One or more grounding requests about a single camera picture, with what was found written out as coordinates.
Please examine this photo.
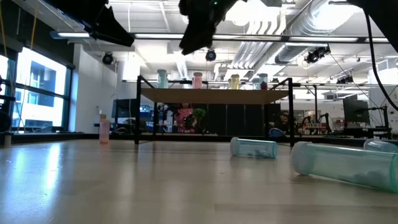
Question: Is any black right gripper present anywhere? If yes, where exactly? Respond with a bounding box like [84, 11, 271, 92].
[178, 0, 239, 56]

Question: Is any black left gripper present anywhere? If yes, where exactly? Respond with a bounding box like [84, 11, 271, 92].
[62, 0, 135, 47]

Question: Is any salmon medicine bottle white cap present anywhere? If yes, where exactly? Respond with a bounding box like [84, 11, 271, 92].
[192, 72, 203, 90]
[99, 119, 111, 145]

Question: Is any teal medicine bottle white cap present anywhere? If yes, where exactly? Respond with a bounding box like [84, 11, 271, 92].
[290, 141, 398, 194]
[157, 69, 168, 89]

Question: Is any clear bottle with red pills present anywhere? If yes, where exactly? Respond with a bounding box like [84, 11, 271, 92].
[258, 73, 269, 91]

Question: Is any green leafy plant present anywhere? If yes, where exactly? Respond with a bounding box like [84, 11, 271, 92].
[192, 108, 206, 125]

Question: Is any large black framed window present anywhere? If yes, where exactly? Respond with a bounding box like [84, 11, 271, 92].
[0, 46, 74, 134]

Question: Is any person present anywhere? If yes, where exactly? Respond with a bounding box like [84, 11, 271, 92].
[175, 103, 195, 134]

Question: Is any overhead light bar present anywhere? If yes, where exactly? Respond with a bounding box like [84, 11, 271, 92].
[49, 30, 398, 44]

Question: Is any black track light cluster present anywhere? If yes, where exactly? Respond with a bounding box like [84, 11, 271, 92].
[336, 75, 354, 85]
[303, 45, 331, 65]

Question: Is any blue round object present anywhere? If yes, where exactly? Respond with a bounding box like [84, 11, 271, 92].
[268, 127, 285, 139]

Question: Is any black computer monitor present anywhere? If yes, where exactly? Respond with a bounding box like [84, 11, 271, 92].
[343, 98, 371, 124]

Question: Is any black background desk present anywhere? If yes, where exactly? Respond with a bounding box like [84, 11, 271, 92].
[340, 126, 393, 140]

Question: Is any clear vial far right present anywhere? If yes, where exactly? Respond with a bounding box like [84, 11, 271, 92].
[363, 138, 398, 154]

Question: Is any wooden shelf black metal frame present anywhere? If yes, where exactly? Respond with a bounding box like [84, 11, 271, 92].
[134, 75, 295, 147]

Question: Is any dark wall screen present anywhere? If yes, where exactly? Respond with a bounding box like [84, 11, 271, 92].
[111, 98, 131, 119]

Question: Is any silver ventilation duct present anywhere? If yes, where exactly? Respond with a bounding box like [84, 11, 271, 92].
[274, 0, 346, 65]

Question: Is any black partition wall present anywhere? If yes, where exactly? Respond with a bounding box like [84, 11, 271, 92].
[206, 103, 282, 136]

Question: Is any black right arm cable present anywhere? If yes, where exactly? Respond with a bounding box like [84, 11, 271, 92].
[362, 9, 398, 112]

